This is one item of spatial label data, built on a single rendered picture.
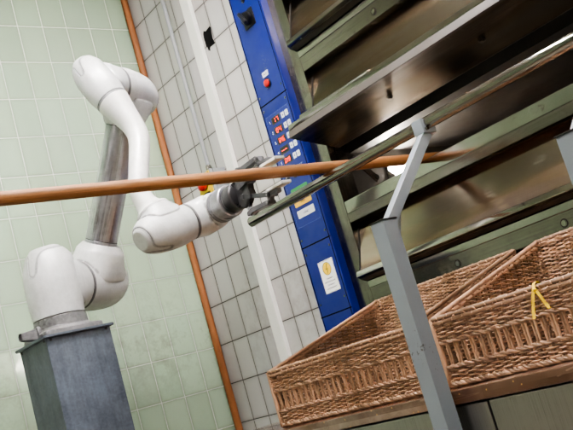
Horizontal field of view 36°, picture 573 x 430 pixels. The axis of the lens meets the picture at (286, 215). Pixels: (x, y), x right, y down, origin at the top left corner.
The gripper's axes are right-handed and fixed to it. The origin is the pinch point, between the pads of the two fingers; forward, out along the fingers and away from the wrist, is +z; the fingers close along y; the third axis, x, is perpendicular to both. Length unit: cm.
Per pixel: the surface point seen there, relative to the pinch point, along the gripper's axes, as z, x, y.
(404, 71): 16.2, -40.0, -20.4
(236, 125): -75, -53, -42
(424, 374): 36, 9, 56
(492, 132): 28, -51, 3
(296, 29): -30, -51, -57
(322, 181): 0.2, -14.3, 3.3
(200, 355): -123, -44, 31
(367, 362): 9, -3, 51
